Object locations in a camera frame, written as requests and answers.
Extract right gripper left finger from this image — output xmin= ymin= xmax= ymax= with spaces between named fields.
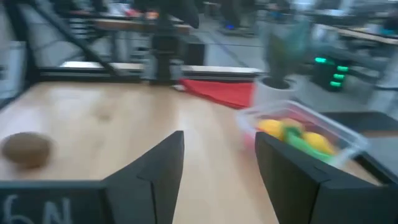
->
xmin=0 ymin=129 xmax=185 ymax=224

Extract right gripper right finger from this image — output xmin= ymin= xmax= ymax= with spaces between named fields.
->
xmin=254 ymin=131 xmax=398 ymax=224

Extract green toy pea pod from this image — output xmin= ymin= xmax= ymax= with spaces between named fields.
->
xmin=283 ymin=126 xmax=334 ymax=163

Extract brown toy kiwi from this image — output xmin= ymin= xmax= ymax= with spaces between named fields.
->
xmin=1 ymin=131 xmax=53 ymax=170

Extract yellow toy lemon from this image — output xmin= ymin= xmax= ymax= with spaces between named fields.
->
xmin=257 ymin=119 xmax=285 ymax=140

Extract clear plastic container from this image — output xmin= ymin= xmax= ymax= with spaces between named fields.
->
xmin=235 ymin=99 xmax=370 ymax=170

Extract black mat hazard-striped edges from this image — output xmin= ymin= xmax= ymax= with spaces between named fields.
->
xmin=322 ymin=111 xmax=398 ymax=138

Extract green plant in white pot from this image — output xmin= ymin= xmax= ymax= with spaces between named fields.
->
xmin=252 ymin=17 xmax=313 ymax=107

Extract black computer green lights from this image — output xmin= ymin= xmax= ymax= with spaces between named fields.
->
xmin=310 ymin=54 xmax=353 ymax=93

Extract red cloth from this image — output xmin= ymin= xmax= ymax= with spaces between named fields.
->
xmin=178 ymin=78 xmax=256 ymax=110

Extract silver aluminium extrusion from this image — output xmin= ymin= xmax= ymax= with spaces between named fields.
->
xmin=0 ymin=40 xmax=26 ymax=101

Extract wooden desk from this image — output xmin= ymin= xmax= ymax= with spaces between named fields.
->
xmin=334 ymin=24 xmax=398 ymax=91

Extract black box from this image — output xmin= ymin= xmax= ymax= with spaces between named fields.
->
xmin=183 ymin=40 xmax=206 ymax=67

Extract black computer blue lights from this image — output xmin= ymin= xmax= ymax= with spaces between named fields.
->
xmin=221 ymin=17 xmax=241 ymax=32

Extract black aluminium rig frame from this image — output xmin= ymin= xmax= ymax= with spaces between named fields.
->
xmin=0 ymin=0 xmax=398 ymax=185

